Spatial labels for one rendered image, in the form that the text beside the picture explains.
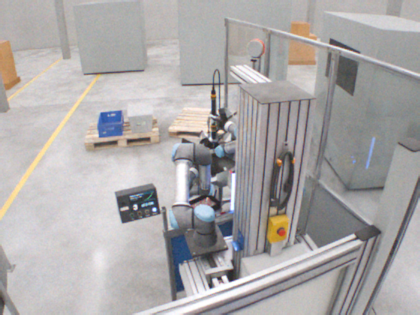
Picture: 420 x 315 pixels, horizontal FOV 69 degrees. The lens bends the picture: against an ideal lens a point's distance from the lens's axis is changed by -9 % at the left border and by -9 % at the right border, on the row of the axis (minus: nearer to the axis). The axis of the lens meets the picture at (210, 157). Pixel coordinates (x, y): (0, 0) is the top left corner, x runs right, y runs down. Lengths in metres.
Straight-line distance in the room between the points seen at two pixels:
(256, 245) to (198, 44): 6.59
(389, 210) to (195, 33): 7.33
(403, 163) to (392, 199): 0.08
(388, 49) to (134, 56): 7.16
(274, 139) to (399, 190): 0.75
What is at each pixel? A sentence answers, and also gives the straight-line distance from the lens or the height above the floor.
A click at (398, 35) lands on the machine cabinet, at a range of 3.95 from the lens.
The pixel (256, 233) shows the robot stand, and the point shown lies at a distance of 1.64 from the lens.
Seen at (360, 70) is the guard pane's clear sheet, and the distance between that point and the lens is 2.27.
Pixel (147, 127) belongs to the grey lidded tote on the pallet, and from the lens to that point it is 5.46.
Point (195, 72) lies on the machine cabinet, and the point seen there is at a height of 0.34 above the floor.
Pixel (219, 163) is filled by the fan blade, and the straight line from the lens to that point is 2.52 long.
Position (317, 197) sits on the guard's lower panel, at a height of 0.86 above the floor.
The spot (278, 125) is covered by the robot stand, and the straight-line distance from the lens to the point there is 1.35.
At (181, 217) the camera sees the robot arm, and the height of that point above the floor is 1.25.
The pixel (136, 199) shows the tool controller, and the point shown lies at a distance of 2.15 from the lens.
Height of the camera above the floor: 2.47
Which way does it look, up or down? 30 degrees down
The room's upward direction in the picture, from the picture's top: 1 degrees counter-clockwise
